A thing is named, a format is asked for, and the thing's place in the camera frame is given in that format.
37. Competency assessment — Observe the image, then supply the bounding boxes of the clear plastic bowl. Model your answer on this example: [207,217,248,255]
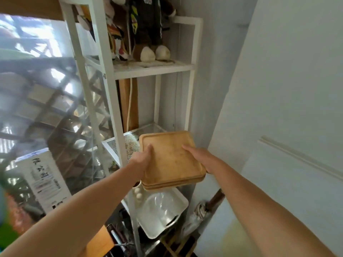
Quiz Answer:
[141,192,183,234]

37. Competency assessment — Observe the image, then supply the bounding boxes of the metal window grille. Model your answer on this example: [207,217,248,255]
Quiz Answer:
[0,55,113,174]

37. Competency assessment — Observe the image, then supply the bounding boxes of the white metal shelf rack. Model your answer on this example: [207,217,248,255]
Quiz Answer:
[58,0,204,257]

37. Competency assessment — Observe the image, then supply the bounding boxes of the brown plush toy black outfit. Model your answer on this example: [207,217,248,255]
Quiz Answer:
[128,0,177,62]

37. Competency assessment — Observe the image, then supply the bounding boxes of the white printed cardboard box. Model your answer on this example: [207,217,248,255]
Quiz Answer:
[16,148,72,214]

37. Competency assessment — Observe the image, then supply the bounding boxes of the wooden slatted rack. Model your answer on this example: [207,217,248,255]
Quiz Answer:
[160,233,199,257]

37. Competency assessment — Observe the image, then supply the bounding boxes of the folded umbrella wooden handle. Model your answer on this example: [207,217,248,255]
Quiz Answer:
[180,189,225,241]

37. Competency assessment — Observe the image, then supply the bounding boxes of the light wooden stool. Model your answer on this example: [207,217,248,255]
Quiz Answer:
[85,225,115,257]

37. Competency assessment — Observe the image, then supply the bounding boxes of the person's left hand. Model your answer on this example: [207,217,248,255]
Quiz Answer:
[129,144,154,185]

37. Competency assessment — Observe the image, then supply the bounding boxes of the tall wooden board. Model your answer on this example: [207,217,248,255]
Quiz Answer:
[118,78,139,133]

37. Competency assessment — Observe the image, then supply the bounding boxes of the square wooden tray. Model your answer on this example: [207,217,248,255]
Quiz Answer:
[139,131,207,185]
[141,174,207,191]

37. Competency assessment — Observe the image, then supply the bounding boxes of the white square dish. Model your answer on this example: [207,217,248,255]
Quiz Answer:
[121,188,190,240]

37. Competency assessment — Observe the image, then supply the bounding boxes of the person's right forearm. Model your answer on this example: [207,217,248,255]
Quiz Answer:
[211,160,337,257]

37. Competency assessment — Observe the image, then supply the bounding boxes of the person's left forearm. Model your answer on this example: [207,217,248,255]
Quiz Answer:
[0,161,141,257]

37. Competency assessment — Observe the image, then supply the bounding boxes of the person's right hand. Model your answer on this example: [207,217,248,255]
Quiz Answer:
[182,145,218,175]

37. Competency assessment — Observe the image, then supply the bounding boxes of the white cable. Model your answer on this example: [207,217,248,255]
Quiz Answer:
[126,77,134,125]

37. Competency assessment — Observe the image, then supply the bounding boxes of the metal kitchen utensils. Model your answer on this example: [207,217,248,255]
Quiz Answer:
[107,209,137,257]

